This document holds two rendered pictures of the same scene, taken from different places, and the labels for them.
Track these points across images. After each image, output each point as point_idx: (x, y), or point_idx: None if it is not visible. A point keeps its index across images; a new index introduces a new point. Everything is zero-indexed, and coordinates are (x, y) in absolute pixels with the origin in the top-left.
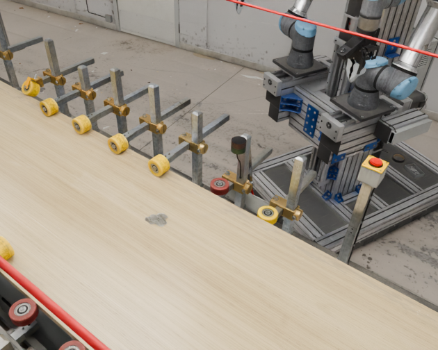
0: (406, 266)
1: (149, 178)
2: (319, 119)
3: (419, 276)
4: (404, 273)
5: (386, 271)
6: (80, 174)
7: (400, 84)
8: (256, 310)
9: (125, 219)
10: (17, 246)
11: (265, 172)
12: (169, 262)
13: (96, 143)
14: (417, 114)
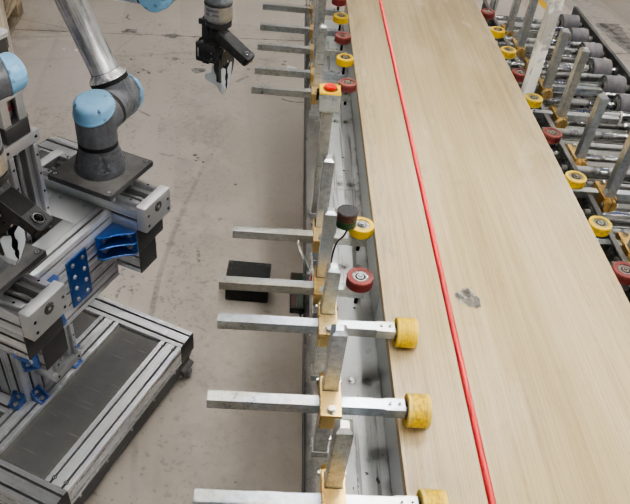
0: (115, 295)
1: (424, 345)
2: (89, 255)
3: (126, 282)
4: (130, 294)
5: (137, 310)
6: (503, 425)
7: (139, 86)
8: (469, 197)
9: (499, 324)
10: None
11: (40, 476)
12: (496, 262)
13: (431, 466)
14: (55, 144)
